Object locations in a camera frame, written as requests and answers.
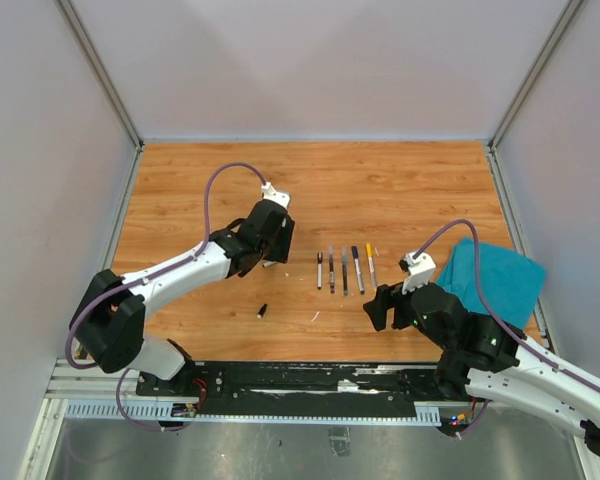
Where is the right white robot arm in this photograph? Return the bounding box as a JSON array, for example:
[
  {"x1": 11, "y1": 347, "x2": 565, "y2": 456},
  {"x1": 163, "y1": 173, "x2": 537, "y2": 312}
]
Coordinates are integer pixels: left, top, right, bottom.
[{"x1": 363, "y1": 284, "x2": 600, "y2": 457}]

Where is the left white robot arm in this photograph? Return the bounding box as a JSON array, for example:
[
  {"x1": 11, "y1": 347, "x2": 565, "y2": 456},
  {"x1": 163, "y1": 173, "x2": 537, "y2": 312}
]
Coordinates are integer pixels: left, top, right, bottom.
[{"x1": 67, "y1": 193, "x2": 295, "y2": 396}]

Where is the white pen black tip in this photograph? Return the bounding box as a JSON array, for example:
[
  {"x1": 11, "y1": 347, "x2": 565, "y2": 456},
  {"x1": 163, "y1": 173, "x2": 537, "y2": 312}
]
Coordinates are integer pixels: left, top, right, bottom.
[{"x1": 351, "y1": 245, "x2": 365, "y2": 295}]

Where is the left aluminium frame post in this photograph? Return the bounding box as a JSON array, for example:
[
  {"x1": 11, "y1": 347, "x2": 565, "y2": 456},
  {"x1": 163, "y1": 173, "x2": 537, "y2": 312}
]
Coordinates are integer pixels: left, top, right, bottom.
[{"x1": 53, "y1": 0, "x2": 145, "y2": 151}]

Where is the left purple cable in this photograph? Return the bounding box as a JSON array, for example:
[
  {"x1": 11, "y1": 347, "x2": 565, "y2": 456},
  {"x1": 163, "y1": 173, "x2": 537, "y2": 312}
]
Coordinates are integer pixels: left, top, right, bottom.
[{"x1": 66, "y1": 163, "x2": 271, "y2": 432}]

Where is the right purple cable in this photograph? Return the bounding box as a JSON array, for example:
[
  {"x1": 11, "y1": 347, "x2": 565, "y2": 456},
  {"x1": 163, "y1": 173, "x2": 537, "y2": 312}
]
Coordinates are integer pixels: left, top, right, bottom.
[{"x1": 414, "y1": 219, "x2": 600, "y2": 405}]

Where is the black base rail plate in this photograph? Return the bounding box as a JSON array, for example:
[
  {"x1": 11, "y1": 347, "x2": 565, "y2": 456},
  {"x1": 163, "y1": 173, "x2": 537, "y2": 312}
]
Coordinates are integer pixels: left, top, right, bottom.
[{"x1": 136, "y1": 361, "x2": 468, "y2": 410}]

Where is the aluminium frame post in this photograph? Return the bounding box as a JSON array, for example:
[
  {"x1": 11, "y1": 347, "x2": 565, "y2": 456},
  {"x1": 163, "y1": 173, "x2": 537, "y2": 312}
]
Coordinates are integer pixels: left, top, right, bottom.
[
  {"x1": 53, "y1": 0, "x2": 145, "y2": 151},
  {"x1": 487, "y1": 0, "x2": 589, "y2": 151}
]

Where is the dark purple pen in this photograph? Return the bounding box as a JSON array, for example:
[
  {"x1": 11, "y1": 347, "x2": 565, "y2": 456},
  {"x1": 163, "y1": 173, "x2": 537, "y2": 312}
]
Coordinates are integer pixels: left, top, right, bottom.
[{"x1": 327, "y1": 245, "x2": 336, "y2": 294}]

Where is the right aluminium frame post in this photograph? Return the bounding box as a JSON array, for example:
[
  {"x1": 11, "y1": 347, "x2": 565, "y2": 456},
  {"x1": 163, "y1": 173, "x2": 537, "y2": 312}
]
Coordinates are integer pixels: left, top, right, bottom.
[{"x1": 487, "y1": 0, "x2": 589, "y2": 151}]

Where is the white pen black end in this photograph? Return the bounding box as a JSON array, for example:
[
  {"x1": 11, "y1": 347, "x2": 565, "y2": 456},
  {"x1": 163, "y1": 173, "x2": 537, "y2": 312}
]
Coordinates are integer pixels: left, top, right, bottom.
[{"x1": 316, "y1": 254, "x2": 323, "y2": 290}]

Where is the purple cable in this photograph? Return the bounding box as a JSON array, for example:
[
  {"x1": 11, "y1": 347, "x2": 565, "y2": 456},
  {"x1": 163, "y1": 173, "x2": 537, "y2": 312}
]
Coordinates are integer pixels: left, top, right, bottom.
[
  {"x1": 66, "y1": 163, "x2": 271, "y2": 432},
  {"x1": 414, "y1": 219, "x2": 600, "y2": 405}
]

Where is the teal barrel gel pen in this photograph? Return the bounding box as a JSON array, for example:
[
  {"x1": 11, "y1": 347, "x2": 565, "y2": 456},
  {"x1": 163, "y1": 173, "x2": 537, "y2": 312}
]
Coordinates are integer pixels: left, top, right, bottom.
[{"x1": 341, "y1": 246, "x2": 349, "y2": 296}]

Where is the grey slotted cable duct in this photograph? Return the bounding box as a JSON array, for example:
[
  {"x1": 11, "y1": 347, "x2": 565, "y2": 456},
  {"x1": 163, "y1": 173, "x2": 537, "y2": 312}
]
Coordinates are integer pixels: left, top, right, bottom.
[{"x1": 64, "y1": 400, "x2": 442, "y2": 427}]

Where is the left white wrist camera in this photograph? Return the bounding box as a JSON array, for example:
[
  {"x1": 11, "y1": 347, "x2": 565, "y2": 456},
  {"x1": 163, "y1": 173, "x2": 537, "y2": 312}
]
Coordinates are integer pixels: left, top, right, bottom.
[{"x1": 260, "y1": 182, "x2": 291, "y2": 210}]

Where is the white marker yellow end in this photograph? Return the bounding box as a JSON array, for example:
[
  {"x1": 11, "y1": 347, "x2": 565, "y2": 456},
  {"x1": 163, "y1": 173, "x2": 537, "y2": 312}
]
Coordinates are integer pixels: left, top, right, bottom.
[{"x1": 365, "y1": 243, "x2": 378, "y2": 290}]

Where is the teal cloth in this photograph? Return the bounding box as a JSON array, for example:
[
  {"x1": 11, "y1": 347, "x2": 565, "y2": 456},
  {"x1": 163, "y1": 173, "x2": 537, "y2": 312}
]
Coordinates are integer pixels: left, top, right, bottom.
[{"x1": 436, "y1": 237, "x2": 546, "y2": 329}]

